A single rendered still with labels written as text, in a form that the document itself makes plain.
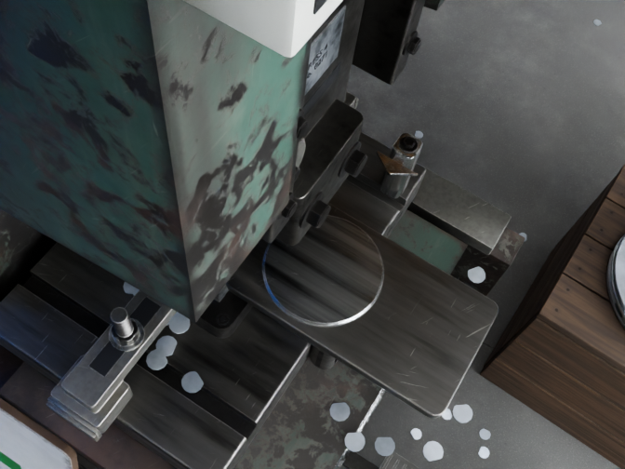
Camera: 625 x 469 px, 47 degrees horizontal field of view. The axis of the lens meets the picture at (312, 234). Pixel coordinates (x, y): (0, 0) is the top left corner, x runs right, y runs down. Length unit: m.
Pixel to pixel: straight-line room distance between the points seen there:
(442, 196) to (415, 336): 0.29
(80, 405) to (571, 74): 1.64
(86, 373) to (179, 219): 0.45
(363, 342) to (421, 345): 0.06
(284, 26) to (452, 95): 1.74
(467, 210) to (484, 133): 0.92
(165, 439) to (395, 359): 0.24
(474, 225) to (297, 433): 0.35
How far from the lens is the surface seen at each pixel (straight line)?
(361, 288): 0.73
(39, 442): 0.93
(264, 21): 0.20
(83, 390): 0.73
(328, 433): 0.83
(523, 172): 1.85
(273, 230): 0.50
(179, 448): 0.76
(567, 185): 1.87
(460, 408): 0.86
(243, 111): 0.30
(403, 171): 0.80
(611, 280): 1.33
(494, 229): 0.97
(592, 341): 1.30
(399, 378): 0.71
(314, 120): 0.58
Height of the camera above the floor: 1.45
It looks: 62 degrees down
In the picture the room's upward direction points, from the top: 11 degrees clockwise
